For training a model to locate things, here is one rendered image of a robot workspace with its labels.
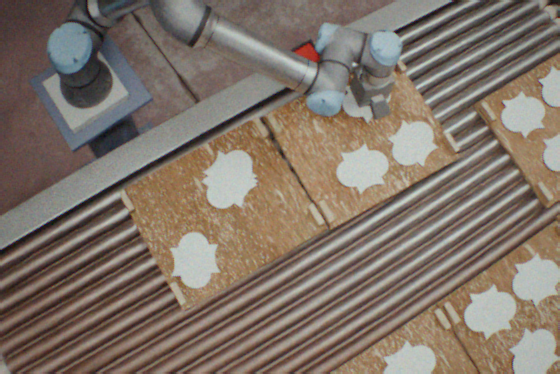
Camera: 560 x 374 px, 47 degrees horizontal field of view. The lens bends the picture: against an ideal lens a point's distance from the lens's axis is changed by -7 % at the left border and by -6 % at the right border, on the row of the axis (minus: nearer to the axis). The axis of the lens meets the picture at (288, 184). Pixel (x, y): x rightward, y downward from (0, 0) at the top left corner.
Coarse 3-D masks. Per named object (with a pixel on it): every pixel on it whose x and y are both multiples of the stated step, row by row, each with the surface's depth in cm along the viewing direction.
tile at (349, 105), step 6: (348, 90) 179; (348, 96) 179; (390, 96) 179; (342, 102) 178; (348, 102) 178; (354, 102) 178; (342, 108) 178; (348, 108) 177; (354, 108) 178; (360, 108) 178; (366, 108) 178; (348, 114) 177; (354, 114) 177; (360, 114) 177; (366, 114) 177; (366, 120) 177
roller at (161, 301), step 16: (448, 128) 181; (464, 128) 183; (144, 304) 163; (160, 304) 163; (128, 320) 162; (144, 320) 163; (96, 336) 160; (112, 336) 161; (64, 352) 158; (80, 352) 159; (32, 368) 157; (48, 368) 157
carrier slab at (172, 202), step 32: (192, 160) 173; (256, 160) 174; (128, 192) 170; (160, 192) 170; (192, 192) 171; (256, 192) 171; (288, 192) 172; (160, 224) 168; (192, 224) 168; (224, 224) 169; (256, 224) 169; (288, 224) 169; (160, 256) 165; (224, 256) 166; (256, 256) 167; (192, 288) 163; (224, 288) 164
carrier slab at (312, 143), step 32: (416, 96) 182; (288, 128) 177; (320, 128) 178; (352, 128) 178; (384, 128) 179; (320, 160) 175; (448, 160) 177; (320, 192) 172; (352, 192) 173; (384, 192) 173
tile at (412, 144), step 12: (408, 132) 178; (420, 132) 178; (432, 132) 178; (396, 144) 176; (408, 144) 177; (420, 144) 177; (432, 144) 177; (396, 156) 175; (408, 156) 175; (420, 156) 176
